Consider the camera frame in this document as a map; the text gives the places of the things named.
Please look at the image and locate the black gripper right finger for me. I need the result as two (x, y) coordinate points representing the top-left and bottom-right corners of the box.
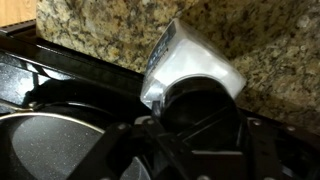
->
(238, 118), (320, 180)

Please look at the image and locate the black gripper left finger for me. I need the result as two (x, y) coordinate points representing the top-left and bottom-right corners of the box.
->
(68, 101), (191, 180)

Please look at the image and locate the black stove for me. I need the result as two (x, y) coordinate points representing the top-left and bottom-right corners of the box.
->
(0, 19), (320, 180)

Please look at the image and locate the large black frying pan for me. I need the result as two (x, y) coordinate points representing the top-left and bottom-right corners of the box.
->
(0, 101), (154, 180)

